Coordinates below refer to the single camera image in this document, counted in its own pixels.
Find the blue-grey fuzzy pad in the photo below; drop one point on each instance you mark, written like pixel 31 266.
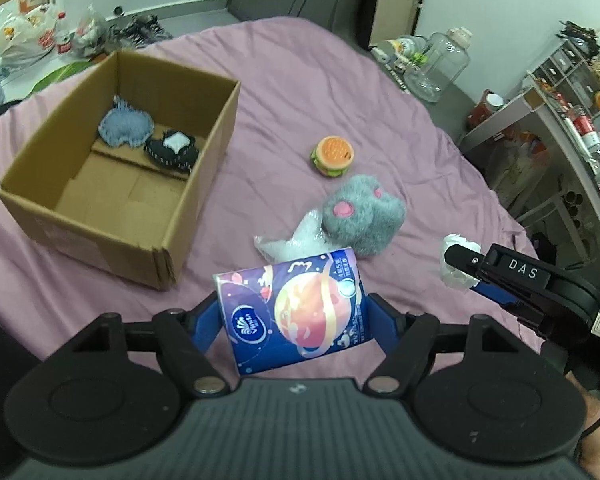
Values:
pixel 125 127

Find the plastic bottle yellow label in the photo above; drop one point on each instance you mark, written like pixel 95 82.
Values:
pixel 397 49

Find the white plastic shopping bag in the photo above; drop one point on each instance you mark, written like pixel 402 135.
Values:
pixel 22 35

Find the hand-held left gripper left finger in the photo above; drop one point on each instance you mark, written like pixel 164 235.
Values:
pixel 207 327

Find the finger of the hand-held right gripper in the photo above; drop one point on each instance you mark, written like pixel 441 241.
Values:
pixel 462 259
pixel 495 294

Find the pink bed sheet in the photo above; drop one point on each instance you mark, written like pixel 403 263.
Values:
pixel 305 100

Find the red label soda bottle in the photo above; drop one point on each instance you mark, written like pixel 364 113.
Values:
pixel 63 35

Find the blue printed tissue pack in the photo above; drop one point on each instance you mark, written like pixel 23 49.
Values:
pixel 290 310

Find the clear bag with dark contents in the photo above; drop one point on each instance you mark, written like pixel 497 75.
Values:
pixel 91 30

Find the grey desktop organizer shelf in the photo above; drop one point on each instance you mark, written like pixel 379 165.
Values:
pixel 575 67

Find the clear plastic water jug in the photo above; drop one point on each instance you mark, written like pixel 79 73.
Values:
pixel 445 60

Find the brown wooden board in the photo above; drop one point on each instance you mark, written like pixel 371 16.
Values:
pixel 400 0

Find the clear bubble plastic bag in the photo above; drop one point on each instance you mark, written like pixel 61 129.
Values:
pixel 290 247

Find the grey plush toy pink spots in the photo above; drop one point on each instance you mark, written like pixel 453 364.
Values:
pixel 375 225

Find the dark cloth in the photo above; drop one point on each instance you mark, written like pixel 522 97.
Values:
pixel 140 30

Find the white soft item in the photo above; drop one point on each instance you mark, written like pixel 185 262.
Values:
pixel 452 279

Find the grey shelf rack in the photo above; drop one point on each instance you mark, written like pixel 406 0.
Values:
pixel 570 160

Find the green plastic bag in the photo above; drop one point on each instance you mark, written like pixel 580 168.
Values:
pixel 60 76

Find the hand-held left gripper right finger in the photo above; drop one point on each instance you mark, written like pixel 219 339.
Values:
pixel 384 327

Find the brown cardboard box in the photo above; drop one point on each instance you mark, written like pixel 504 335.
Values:
pixel 80 230

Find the black cloth pouch white patch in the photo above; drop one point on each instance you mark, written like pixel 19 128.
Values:
pixel 160 154

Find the plastic bag under desk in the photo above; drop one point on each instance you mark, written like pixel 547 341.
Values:
pixel 517 162

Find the burger squeeze toy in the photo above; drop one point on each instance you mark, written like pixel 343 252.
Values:
pixel 332 152

